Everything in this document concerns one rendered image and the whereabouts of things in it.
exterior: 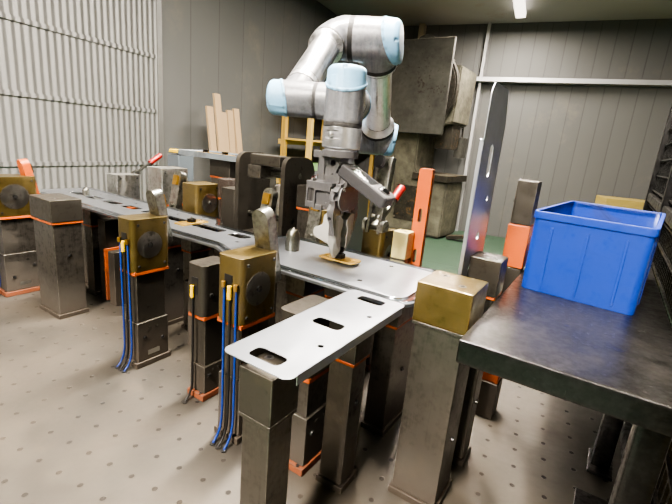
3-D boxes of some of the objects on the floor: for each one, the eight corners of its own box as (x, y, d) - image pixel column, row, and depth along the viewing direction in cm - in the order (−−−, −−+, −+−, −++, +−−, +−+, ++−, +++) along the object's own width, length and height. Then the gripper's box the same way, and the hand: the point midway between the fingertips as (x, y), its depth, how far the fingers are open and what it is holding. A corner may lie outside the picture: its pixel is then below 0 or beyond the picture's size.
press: (471, 232, 687) (503, 45, 616) (461, 247, 571) (499, 19, 501) (387, 219, 740) (407, 46, 669) (361, 231, 625) (383, 22, 554)
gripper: (333, 149, 89) (325, 246, 94) (304, 147, 81) (297, 254, 86) (368, 153, 84) (358, 255, 90) (341, 151, 76) (331, 264, 82)
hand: (340, 251), depth 86 cm, fingers closed, pressing on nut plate
